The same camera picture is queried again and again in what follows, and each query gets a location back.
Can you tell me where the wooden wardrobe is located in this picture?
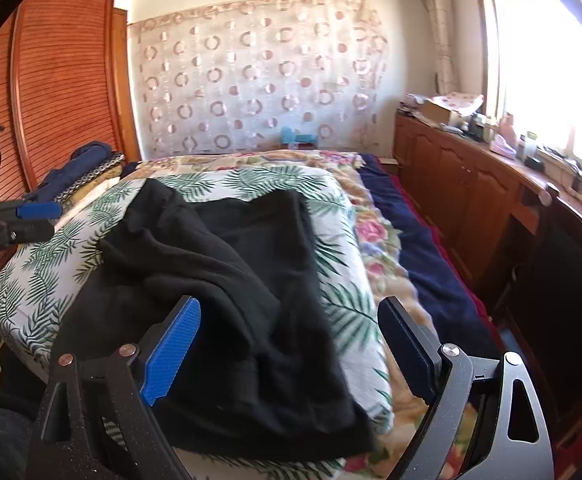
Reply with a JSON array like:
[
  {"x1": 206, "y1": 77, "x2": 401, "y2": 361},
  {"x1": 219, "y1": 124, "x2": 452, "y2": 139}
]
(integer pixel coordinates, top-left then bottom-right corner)
[{"x1": 0, "y1": 0, "x2": 142, "y2": 281}]

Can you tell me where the black t-shirt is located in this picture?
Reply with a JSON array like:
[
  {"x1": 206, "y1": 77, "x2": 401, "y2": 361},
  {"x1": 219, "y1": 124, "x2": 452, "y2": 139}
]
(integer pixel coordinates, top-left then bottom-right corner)
[{"x1": 53, "y1": 178, "x2": 378, "y2": 462}]

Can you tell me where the floral blanket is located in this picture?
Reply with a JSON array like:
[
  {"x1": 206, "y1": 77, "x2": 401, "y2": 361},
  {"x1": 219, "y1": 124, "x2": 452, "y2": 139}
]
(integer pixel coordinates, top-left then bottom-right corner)
[{"x1": 136, "y1": 149, "x2": 477, "y2": 480}]

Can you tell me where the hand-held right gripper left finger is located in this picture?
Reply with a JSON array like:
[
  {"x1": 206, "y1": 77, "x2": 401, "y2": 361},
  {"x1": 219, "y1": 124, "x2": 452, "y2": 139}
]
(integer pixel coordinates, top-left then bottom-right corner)
[{"x1": 28, "y1": 295, "x2": 202, "y2": 480}]

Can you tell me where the dark chair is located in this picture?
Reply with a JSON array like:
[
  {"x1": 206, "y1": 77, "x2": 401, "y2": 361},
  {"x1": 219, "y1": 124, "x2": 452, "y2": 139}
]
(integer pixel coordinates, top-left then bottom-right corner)
[{"x1": 491, "y1": 182, "x2": 582, "y2": 451}]

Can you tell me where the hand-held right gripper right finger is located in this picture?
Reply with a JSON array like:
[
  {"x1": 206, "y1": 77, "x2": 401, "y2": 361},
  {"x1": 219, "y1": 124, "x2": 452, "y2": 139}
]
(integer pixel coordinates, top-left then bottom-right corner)
[{"x1": 378, "y1": 297, "x2": 554, "y2": 480}]

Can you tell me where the navy folded cloth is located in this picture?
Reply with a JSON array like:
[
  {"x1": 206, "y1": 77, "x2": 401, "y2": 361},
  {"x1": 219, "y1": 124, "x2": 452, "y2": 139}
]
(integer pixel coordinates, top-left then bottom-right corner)
[{"x1": 23, "y1": 141, "x2": 114, "y2": 203}]

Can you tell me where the blue plastic toy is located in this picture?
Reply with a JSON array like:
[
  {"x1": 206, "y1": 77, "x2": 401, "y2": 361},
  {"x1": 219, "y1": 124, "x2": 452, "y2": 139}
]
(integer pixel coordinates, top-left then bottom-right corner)
[{"x1": 279, "y1": 126, "x2": 317, "y2": 150}]

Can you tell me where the pink tissue pack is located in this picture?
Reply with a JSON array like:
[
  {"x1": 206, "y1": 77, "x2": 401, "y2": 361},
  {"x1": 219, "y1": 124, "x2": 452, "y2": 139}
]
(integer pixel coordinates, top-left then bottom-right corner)
[{"x1": 490, "y1": 115, "x2": 518, "y2": 158}]

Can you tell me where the circle pattern wall curtain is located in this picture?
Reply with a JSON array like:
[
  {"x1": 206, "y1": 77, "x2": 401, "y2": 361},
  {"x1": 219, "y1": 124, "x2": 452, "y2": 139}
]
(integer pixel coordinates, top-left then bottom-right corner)
[{"x1": 128, "y1": 0, "x2": 392, "y2": 158}]

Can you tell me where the floral cloth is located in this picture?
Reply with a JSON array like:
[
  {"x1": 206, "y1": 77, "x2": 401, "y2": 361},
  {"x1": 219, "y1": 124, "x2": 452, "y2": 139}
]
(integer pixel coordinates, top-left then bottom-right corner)
[{"x1": 433, "y1": 91, "x2": 487, "y2": 116}]

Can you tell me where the leaf print folded quilt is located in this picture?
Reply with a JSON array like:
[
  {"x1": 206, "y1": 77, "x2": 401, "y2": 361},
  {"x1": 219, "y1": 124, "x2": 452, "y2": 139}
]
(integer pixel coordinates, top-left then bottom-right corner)
[{"x1": 0, "y1": 162, "x2": 396, "y2": 480}]

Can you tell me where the wooden cabinet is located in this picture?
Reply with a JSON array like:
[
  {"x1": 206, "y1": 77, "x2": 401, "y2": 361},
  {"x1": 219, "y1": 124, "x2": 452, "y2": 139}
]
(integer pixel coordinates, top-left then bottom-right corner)
[{"x1": 393, "y1": 110, "x2": 582, "y2": 321}]

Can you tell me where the cardboard box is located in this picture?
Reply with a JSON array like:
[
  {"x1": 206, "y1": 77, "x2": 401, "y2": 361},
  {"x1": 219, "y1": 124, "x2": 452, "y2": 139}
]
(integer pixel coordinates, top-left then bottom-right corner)
[{"x1": 421, "y1": 100, "x2": 464, "y2": 126}]

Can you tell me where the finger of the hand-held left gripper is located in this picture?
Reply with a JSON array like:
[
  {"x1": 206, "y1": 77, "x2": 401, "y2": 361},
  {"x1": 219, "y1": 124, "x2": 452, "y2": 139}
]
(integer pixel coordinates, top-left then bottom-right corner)
[
  {"x1": 0, "y1": 200, "x2": 63, "y2": 223},
  {"x1": 0, "y1": 221, "x2": 56, "y2": 261}
]

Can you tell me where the navy blanket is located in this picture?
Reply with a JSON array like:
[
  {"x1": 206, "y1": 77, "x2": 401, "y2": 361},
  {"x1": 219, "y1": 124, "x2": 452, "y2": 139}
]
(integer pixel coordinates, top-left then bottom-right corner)
[{"x1": 358, "y1": 152, "x2": 502, "y2": 361}]

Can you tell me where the pale window curtain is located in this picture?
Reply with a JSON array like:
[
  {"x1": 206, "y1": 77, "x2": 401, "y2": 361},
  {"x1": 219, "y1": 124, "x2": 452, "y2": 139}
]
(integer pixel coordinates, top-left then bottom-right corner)
[{"x1": 416, "y1": 0, "x2": 459, "y2": 93}]

